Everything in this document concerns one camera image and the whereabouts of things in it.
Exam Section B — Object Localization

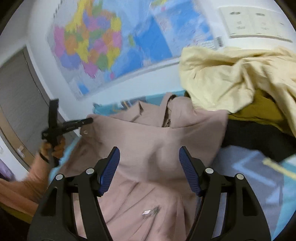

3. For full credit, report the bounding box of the pink beige jacket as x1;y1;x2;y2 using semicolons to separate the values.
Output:
60;93;228;240

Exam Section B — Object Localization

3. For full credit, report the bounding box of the person's pink sleeved forearm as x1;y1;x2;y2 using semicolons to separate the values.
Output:
1;153;51;218

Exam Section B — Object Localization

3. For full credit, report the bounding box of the person's left hand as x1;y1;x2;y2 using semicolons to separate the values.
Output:
39;136;66;162

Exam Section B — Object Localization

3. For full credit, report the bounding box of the grey wardrobe door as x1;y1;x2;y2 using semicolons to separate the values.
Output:
1;48;50;168

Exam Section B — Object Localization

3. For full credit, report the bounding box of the teal grey patterned bedsheet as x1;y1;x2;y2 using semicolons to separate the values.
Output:
59;94;295;230

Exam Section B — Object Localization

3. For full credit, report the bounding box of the mustard yellow garment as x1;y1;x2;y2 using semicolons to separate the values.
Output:
228;89;293;136

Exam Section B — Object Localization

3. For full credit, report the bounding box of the pale yellow garment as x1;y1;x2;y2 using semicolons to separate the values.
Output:
179;46;295;133

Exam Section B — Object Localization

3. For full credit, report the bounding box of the colourful wall map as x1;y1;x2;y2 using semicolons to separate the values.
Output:
47;1;218;99

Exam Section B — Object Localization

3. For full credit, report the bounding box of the white wall socket panel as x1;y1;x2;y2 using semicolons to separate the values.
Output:
219;6;293;43

